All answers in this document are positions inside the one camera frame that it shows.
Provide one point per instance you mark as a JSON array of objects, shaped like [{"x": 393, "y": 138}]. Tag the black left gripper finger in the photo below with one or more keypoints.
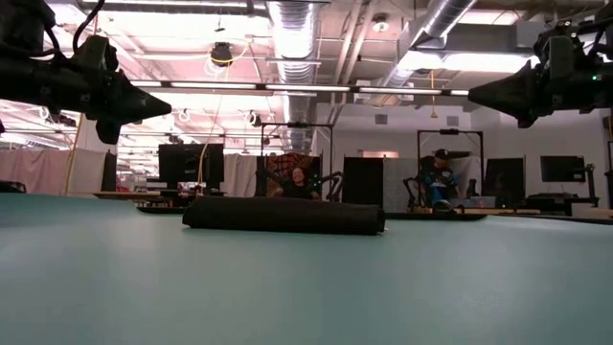
[{"x": 139, "y": 103}]

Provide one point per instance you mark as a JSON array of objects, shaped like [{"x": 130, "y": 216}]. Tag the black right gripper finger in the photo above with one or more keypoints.
[{"x": 512, "y": 93}]

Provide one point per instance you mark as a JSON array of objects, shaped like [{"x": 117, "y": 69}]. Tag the black towel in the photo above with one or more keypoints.
[{"x": 287, "y": 215}]

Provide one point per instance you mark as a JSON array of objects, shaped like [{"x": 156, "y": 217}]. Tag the narrow black panel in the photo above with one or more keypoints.
[{"x": 109, "y": 172}]

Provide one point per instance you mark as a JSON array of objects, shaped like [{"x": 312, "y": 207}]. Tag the large black monitor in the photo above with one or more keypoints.
[{"x": 182, "y": 165}]

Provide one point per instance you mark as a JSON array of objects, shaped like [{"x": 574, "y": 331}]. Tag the long light strip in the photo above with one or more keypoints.
[{"x": 215, "y": 85}]

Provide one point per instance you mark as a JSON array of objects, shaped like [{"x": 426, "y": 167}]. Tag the pink curtain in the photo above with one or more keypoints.
[{"x": 38, "y": 167}]

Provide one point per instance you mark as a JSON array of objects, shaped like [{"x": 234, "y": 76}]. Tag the black dome fixture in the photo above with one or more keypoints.
[{"x": 221, "y": 53}]

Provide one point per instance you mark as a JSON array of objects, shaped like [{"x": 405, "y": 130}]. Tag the dark desk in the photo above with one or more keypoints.
[{"x": 560, "y": 197}]

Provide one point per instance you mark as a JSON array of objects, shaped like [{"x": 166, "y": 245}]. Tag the person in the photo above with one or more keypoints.
[
  {"x": 298, "y": 184},
  {"x": 440, "y": 184}
]

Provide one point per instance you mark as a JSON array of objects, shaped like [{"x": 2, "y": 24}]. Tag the white curtain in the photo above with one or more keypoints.
[{"x": 239, "y": 175}]

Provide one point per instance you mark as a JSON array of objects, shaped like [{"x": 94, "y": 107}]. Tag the grey partition panel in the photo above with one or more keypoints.
[{"x": 397, "y": 187}]

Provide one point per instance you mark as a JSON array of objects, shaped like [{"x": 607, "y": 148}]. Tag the red patterned fabric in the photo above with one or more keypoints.
[{"x": 282, "y": 163}]

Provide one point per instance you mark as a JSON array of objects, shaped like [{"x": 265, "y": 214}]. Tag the black partition panel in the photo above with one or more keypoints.
[{"x": 364, "y": 184}]

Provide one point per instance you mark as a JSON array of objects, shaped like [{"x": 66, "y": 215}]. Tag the green table mat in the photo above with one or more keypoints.
[{"x": 335, "y": 287}]

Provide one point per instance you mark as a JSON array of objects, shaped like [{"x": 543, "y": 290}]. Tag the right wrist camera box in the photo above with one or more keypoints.
[{"x": 560, "y": 55}]

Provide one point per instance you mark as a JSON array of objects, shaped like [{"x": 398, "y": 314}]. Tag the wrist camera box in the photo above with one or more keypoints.
[
  {"x": 560, "y": 55},
  {"x": 96, "y": 52}
]

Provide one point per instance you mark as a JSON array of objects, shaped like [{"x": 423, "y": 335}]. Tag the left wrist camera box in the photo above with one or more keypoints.
[{"x": 96, "y": 52}]

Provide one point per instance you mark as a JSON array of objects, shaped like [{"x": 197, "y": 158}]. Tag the grey rectangular duct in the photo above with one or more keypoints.
[{"x": 493, "y": 36}]

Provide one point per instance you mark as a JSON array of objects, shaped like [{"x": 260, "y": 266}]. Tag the black frame stand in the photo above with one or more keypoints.
[
  {"x": 450, "y": 131},
  {"x": 297, "y": 125}
]

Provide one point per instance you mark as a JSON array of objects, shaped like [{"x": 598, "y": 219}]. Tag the silver round duct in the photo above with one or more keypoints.
[
  {"x": 445, "y": 16},
  {"x": 294, "y": 38}
]

